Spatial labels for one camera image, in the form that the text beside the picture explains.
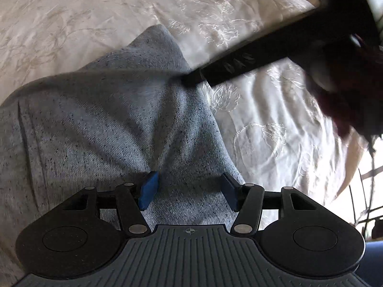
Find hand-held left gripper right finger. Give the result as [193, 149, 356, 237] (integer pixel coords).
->
[221, 172, 322, 235]

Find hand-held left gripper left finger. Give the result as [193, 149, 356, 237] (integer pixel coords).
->
[64, 171, 159, 236]

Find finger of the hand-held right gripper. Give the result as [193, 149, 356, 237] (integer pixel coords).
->
[182, 9, 349, 87]

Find grey speckled pants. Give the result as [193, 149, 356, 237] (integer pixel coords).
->
[0, 24, 243, 279]

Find person's right forearm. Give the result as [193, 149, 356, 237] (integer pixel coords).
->
[308, 43, 383, 144]

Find white embroidered bedspread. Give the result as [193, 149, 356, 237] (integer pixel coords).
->
[0, 0, 364, 226]

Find blue cloth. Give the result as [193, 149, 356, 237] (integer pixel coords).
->
[357, 239, 383, 287]

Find dark metal frame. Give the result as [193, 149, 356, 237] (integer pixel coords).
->
[349, 152, 383, 241]

